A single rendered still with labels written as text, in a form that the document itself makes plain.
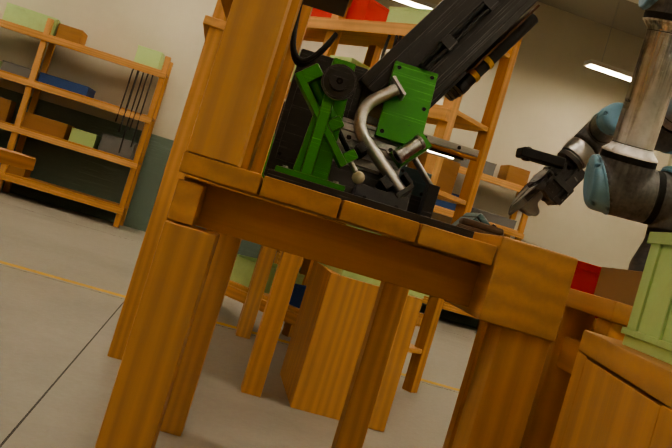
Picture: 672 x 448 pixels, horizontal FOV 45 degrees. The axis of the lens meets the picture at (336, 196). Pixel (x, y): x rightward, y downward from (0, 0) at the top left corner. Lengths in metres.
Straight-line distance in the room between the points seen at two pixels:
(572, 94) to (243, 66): 10.75
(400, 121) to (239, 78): 0.72
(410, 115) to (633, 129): 0.56
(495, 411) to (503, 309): 0.18
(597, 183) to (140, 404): 0.99
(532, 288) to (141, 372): 0.67
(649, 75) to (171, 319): 1.05
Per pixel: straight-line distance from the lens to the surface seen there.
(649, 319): 1.22
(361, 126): 1.97
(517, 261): 1.44
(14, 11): 10.86
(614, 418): 1.12
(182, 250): 1.39
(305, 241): 1.46
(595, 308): 1.71
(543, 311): 1.46
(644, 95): 1.78
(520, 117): 11.71
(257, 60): 1.40
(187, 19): 11.15
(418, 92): 2.07
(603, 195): 1.77
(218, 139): 1.39
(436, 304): 4.95
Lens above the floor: 0.84
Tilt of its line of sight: 2 degrees up
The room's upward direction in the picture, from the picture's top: 17 degrees clockwise
